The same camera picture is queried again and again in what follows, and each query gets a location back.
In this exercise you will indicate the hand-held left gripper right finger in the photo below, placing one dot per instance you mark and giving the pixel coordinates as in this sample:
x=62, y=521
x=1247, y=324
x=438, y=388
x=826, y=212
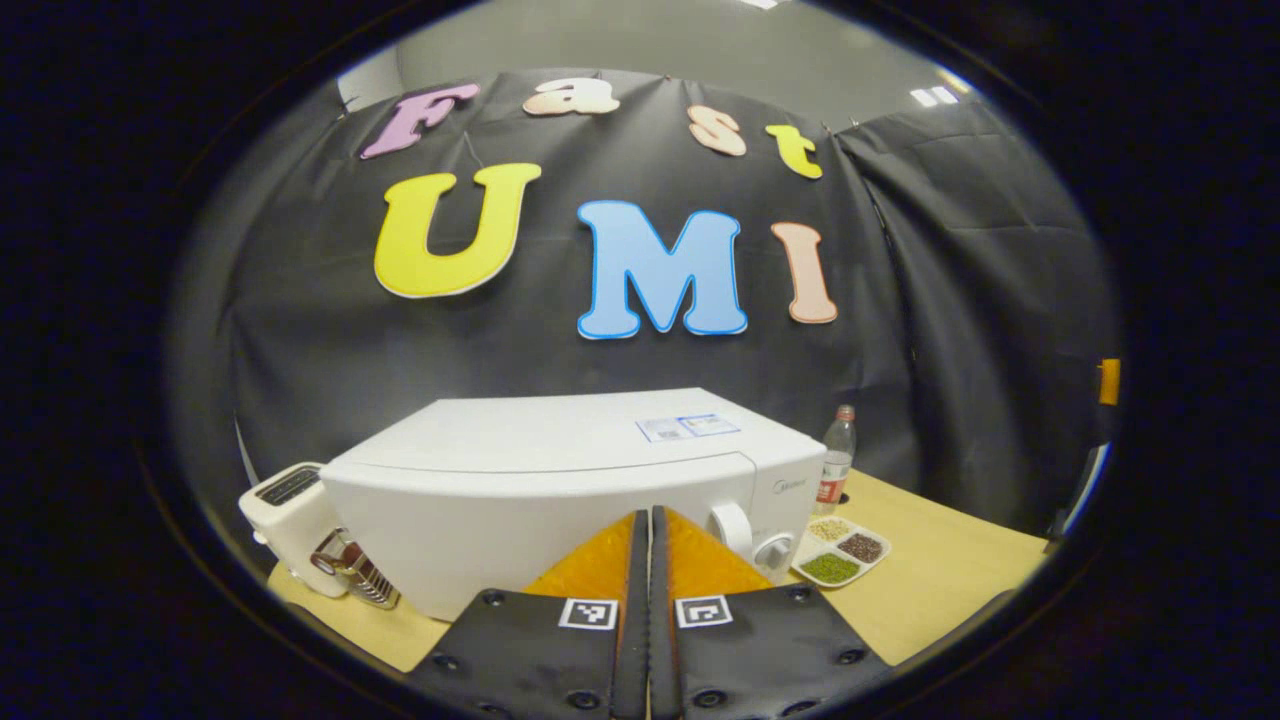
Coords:
x=665, y=620

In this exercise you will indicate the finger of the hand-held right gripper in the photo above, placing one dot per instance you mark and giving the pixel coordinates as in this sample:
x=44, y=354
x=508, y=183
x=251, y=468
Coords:
x=1109, y=381

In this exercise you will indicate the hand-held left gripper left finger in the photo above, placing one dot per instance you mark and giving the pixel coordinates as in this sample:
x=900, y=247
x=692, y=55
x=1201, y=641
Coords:
x=630, y=620

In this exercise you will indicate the white microwave oven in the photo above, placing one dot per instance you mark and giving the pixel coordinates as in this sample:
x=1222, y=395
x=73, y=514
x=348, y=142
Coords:
x=520, y=500

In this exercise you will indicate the black backdrop cloth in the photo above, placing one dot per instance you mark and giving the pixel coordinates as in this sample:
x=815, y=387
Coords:
x=950, y=300

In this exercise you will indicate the white divided grain tray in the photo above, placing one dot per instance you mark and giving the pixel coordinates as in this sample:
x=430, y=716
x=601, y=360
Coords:
x=840, y=552

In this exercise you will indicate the clear red label water bottle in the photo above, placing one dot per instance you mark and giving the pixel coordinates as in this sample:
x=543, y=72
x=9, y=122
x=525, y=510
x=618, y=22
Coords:
x=835, y=470

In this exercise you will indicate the small ceiling light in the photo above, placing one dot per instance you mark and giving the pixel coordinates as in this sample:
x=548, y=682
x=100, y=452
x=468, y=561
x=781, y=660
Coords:
x=935, y=96

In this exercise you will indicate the white toaster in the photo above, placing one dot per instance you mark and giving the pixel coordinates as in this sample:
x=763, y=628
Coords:
x=290, y=530

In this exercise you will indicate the large rectangular ceiling light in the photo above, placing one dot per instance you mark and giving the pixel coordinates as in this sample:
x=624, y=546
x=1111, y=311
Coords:
x=760, y=3

